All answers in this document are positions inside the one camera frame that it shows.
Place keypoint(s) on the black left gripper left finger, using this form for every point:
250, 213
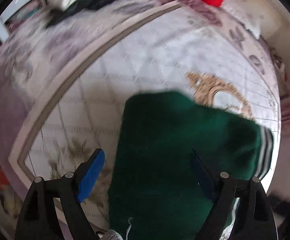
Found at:
38, 218

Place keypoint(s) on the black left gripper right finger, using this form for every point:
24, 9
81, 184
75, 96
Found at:
243, 200

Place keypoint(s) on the green and cream varsity jacket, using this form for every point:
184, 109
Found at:
154, 193

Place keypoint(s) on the pile of colourful gift bags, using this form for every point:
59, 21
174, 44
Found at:
8, 198

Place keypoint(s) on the purple floral bed blanket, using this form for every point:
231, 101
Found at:
60, 42

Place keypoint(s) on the white quilted floral bedspread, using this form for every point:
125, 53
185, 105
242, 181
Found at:
147, 79

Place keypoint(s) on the black garment under white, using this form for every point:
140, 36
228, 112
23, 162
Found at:
76, 7

